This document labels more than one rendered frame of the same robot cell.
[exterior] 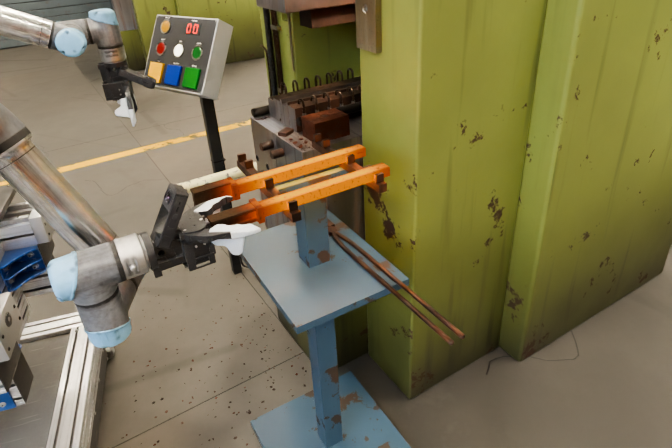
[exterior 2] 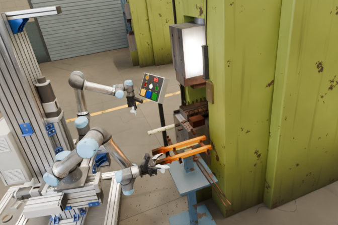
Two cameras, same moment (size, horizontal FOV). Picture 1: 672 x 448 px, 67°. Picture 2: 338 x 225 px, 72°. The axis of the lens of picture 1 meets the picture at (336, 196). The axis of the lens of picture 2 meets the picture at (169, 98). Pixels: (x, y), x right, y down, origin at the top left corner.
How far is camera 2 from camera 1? 0.68 m
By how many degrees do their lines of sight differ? 13
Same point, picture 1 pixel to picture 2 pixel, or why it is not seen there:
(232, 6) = not seen: hidden behind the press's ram
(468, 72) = (243, 112)
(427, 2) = (226, 95)
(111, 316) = (129, 187)
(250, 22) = not seen: hidden behind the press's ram
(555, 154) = (278, 137)
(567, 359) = (290, 211)
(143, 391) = (133, 201)
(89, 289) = (124, 181)
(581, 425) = not seen: outside the picture
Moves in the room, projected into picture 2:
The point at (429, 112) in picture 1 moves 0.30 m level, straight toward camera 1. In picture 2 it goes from (228, 125) to (221, 149)
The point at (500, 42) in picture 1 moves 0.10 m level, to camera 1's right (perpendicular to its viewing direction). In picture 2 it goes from (255, 102) to (268, 102)
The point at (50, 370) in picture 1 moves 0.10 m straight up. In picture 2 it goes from (105, 191) to (103, 184)
